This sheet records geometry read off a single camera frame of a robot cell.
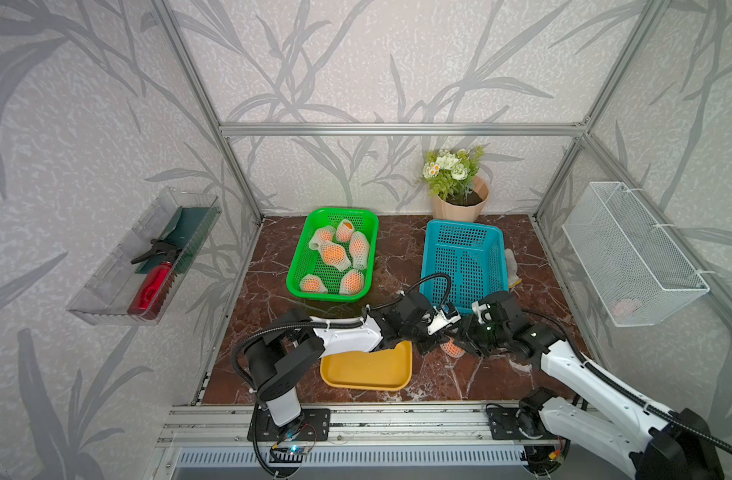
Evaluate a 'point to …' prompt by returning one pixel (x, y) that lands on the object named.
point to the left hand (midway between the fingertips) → (446, 337)
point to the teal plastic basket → (471, 254)
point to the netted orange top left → (321, 236)
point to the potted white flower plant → (457, 192)
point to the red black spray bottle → (157, 285)
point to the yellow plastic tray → (388, 370)
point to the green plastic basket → (336, 256)
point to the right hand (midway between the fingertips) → (445, 334)
